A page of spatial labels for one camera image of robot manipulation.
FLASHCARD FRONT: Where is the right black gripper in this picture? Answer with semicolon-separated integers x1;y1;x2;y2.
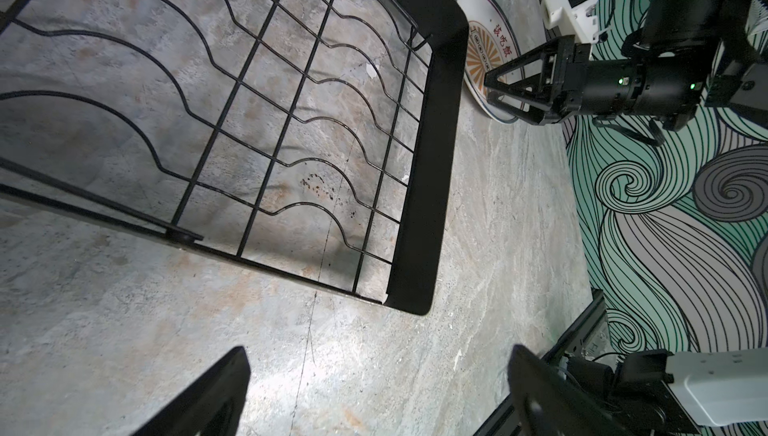
484;0;725;131

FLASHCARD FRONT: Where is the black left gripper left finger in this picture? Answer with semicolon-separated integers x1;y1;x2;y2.
134;346;251;435

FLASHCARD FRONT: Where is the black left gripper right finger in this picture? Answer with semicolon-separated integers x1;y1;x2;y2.
508;345;629;436

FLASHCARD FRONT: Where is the sunburst pattern plate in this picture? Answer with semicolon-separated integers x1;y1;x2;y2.
456;0;521;125

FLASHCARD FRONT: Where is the black dish rack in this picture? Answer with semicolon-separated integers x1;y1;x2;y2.
1;0;469;316

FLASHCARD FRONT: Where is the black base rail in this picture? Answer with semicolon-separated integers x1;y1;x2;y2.
475;290;623;435

